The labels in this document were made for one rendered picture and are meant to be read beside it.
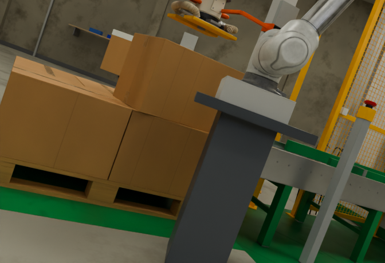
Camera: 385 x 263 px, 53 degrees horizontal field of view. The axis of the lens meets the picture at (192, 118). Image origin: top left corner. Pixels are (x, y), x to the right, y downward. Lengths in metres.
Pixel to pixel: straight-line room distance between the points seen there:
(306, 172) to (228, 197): 0.90
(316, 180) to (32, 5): 10.98
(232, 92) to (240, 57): 9.98
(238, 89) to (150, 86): 0.60
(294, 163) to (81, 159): 1.23
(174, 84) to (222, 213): 0.76
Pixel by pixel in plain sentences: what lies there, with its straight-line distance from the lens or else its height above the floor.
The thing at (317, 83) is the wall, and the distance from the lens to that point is 11.99.
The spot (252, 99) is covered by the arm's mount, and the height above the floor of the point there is 0.80.
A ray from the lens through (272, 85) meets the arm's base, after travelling 1.71.
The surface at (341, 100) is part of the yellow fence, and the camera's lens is 3.58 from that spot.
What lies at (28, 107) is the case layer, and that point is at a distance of 1.98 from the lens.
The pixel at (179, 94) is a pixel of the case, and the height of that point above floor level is 0.70.
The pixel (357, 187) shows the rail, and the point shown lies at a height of 0.52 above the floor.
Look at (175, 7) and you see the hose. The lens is 2.35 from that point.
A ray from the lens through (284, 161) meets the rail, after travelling 2.37.
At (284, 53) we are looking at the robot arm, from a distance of 1.47.
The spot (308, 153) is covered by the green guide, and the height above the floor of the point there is 0.59.
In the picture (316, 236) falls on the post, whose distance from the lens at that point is 2.49.
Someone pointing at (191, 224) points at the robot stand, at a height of 0.21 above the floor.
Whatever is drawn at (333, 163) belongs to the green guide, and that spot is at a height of 0.61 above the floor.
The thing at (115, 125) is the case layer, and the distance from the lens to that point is 2.05.
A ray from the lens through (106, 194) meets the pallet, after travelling 2.16.
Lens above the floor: 0.76
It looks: 4 degrees down
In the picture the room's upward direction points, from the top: 20 degrees clockwise
